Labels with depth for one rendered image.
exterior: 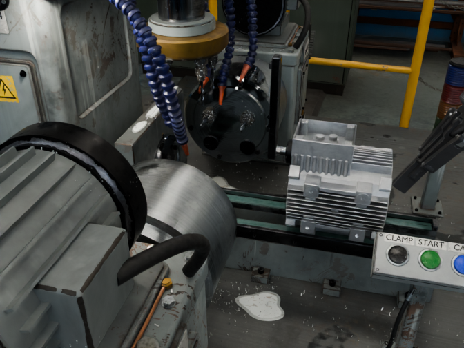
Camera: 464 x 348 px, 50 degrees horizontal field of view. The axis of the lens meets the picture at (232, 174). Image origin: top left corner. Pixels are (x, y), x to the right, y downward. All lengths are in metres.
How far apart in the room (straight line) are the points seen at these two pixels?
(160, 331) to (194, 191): 0.30
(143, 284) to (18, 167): 0.21
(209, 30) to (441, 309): 0.75
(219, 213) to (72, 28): 0.45
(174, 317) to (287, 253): 0.56
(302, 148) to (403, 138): 0.88
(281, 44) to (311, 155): 0.55
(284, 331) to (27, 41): 0.73
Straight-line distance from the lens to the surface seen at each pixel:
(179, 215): 0.77
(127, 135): 1.02
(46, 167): 0.52
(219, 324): 1.07
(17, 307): 0.43
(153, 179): 0.83
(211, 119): 1.28
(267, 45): 1.49
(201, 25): 0.97
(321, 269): 1.14
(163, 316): 0.60
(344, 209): 1.01
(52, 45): 0.95
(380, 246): 0.86
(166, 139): 1.12
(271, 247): 1.12
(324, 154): 1.00
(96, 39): 1.10
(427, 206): 1.46
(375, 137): 1.82
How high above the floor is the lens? 1.60
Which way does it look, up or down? 31 degrees down
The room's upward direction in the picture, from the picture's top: straight up
